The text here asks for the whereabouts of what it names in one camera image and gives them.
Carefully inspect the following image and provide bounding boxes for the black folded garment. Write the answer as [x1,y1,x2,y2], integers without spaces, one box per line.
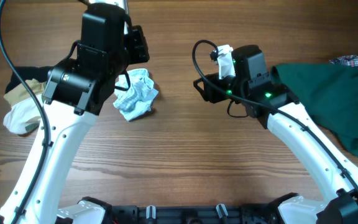
[4,65,54,94]

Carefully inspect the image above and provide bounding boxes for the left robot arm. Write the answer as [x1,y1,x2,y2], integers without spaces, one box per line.
[0,1,149,223]

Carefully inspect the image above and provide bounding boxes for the light blue striped pants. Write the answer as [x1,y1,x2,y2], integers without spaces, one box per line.
[113,68,158,121]

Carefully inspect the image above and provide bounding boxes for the white beige olive garment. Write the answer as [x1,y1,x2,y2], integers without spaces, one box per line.
[3,84,42,135]

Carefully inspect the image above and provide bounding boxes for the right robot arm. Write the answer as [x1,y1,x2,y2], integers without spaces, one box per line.
[193,45,358,223]

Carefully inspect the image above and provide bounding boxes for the red plaid garment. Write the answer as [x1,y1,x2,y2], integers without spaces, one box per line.
[329,55,358,68]

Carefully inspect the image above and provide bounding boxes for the dark green garment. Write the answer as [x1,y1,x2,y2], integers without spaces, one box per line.
[271,63,358,157]

